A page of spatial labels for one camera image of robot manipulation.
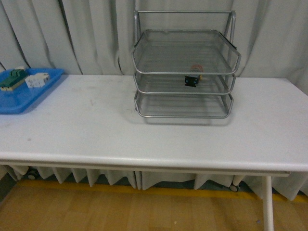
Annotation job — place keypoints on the red emergency stop button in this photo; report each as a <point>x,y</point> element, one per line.
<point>192,80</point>

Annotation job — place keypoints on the silver mesh tray rack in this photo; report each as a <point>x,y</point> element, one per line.
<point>163,57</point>

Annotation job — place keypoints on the white pleated curtain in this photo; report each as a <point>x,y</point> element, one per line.
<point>95,36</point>

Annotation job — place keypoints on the table caster wheel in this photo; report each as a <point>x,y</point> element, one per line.
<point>32,174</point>
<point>234,187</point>

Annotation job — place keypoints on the white circuit breaker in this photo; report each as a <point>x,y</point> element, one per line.
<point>37,80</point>

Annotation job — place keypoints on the left table caster wheel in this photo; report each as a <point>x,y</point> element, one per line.
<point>32,174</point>

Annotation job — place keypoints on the green terminal block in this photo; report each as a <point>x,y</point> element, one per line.
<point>15,78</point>

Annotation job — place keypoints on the white table leg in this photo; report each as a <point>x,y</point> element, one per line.
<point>268,218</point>

